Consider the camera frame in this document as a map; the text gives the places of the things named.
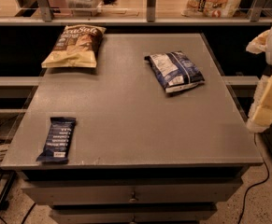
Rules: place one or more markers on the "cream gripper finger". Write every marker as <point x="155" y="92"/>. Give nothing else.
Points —
<point x="260" y="114"/>
<point x="258" y="44"/>

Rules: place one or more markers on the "blue rxbar blueberry bar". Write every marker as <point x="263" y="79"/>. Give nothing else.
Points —
<point x="58" y="140"/>

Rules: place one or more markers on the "colourful snack bag on shelf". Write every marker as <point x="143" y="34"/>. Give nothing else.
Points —
<point x="211" y="8"/>

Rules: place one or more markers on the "blue white chip bag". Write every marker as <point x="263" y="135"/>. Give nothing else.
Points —
<point x="175" y="71"/>

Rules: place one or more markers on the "brown sea salt chip bag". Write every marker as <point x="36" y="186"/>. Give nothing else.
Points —
<point x="76" y="46"/>

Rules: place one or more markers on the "grey drawer cabinet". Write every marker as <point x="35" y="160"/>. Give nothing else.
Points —
<point x="180" y="154"/>

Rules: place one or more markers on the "round metal drawer knob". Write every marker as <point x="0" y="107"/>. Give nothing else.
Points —
<point x="133" y="198"/>

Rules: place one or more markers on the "clear plastic container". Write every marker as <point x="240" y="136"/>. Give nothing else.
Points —
<point x="87" y="8"/>

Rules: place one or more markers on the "grey metal shelf rail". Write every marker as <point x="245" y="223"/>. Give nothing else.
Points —
<point x="126" y="12"/>

